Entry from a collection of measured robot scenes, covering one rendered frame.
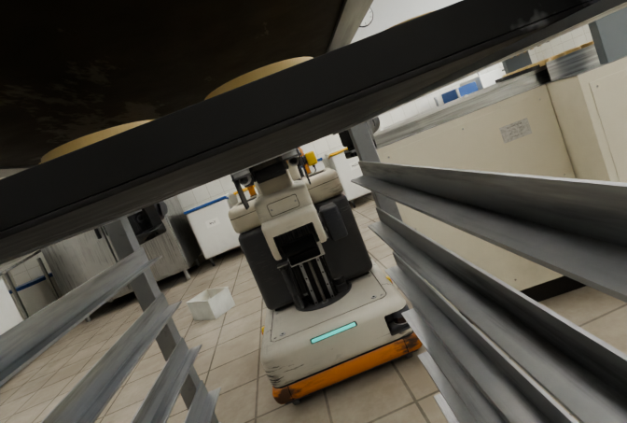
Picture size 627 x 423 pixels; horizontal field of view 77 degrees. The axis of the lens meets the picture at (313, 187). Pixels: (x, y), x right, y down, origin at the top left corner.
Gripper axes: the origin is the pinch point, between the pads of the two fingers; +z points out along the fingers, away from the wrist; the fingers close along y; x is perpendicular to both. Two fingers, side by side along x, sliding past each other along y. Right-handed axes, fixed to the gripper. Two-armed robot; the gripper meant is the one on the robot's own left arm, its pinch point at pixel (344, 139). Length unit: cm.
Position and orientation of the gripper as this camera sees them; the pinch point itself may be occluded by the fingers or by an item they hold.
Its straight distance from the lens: 79.7
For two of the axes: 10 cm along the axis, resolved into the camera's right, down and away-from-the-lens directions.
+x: 8.6, -2.4, -4.4
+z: -3.6, 3.2, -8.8
